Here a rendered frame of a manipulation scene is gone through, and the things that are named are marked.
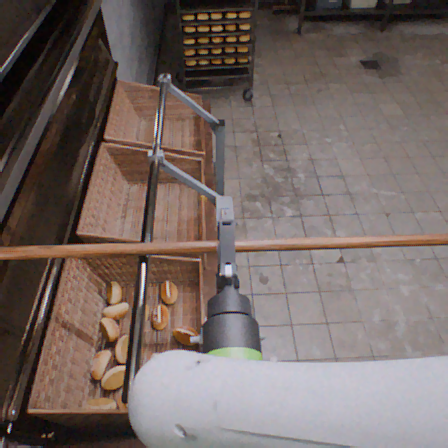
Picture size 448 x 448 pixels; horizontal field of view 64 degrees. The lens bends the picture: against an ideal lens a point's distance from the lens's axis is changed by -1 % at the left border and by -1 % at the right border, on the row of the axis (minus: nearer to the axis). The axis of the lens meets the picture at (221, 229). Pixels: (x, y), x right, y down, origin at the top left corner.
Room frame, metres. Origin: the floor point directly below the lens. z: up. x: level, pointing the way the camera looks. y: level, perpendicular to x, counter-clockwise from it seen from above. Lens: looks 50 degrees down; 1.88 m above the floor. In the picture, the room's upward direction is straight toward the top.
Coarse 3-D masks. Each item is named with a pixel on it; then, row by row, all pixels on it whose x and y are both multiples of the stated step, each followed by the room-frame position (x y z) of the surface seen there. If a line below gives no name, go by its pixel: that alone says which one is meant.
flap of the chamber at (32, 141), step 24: (72, 0) 1.51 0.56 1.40; (48, 24) 1.31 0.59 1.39; (72, 24) 1.26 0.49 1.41; (48, 48) 1.11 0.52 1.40; (24, 72) 0.97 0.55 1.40; (0, 96) 0.85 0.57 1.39; (24, 96) 0.83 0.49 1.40; (0, 120) 0.73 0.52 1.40; (0, 144) 0.63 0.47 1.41; (24, 168) 0.57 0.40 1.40; (0, 216) 0.43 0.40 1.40
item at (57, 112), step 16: (96, 16) 1.98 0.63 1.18; (96, 32) 1.86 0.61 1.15; (80, 64) 1.50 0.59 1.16; (64, 96) 1.23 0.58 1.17; (48, 128) 1.02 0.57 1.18; (48, 144) 0.97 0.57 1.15; (32, 160) 0.86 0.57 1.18; (32, 176) 0.81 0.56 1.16; (16, 192) 0.72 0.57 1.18; (16, 208) 0.67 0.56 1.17; (0, 224) 0.60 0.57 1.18; (16, 224) 0.63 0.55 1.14; (0, 240) 0.55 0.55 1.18
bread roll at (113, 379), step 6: (120, 366) 0.43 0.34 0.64; (108, 372) 0.40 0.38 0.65; (114, 372) 0.40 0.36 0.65; (120, 372) 0.41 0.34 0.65; (102, 378) 0.39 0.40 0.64; (108, 378) 0.38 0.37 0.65; (114, 378) 0.39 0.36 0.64; (120, 378) 0.39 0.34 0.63; (102, 384) 0.37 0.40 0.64; (108, 384) 0.37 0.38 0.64; (114, 384) 0.37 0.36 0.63; (120, 384) 0.38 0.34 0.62
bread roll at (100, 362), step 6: (96, 354) 0.47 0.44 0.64; (102, 354) 0.47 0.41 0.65; (108, 354) 0.47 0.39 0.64; (96, 360) 0.44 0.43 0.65; (102, 360) 0.44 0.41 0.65; (108, 360) 0.45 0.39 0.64; (96, 366) 0.42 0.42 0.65; (102, 366) 0.42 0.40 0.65; (96, 372) 0.41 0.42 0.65; (102, 372) 0.41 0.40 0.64; (96, 378) 0.39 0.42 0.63
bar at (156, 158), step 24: (216, 120) 1.39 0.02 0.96; (216, 144) 1.37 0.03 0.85; (168, 168) 0.89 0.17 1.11; (216, 168) 1.37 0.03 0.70; (216, 192) 1.37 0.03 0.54; (144, 216) 0.64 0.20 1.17; (144, 240) 0.55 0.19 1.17; (144, 264) 0.48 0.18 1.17; (144, 288) 0.42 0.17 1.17; (144, 312) 0.36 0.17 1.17
